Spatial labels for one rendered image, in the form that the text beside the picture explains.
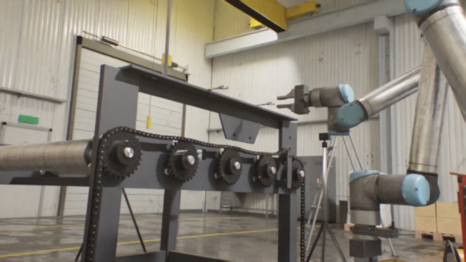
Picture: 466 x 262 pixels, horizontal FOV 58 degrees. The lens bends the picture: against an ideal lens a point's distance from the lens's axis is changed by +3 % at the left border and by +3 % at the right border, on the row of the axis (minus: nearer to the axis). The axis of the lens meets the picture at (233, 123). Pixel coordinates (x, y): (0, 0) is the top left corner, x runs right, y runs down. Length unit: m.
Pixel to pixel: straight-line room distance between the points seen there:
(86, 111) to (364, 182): 11.09
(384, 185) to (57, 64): 11.10
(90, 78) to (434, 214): 9.15
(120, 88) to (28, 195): 9.91
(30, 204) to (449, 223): 9.27
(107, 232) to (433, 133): 1.08
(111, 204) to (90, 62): 11.06
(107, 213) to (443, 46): 1.13
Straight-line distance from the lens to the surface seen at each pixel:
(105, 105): 1.48
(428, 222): 9.64
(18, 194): 11.26
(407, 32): 12.71
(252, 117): 2.13
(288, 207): 2.34
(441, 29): 1.34
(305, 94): 1.81
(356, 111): 1.64
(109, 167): 1.41
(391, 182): 1.32
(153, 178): 1.59
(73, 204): 11.92
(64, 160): 1.63
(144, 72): 1.54
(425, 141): 1.44
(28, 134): 11.34
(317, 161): 12.22
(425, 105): 1.46
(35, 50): 11.79
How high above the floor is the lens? 0.74
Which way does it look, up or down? 9 degrees up
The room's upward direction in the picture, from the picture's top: 2 degrees clockwise
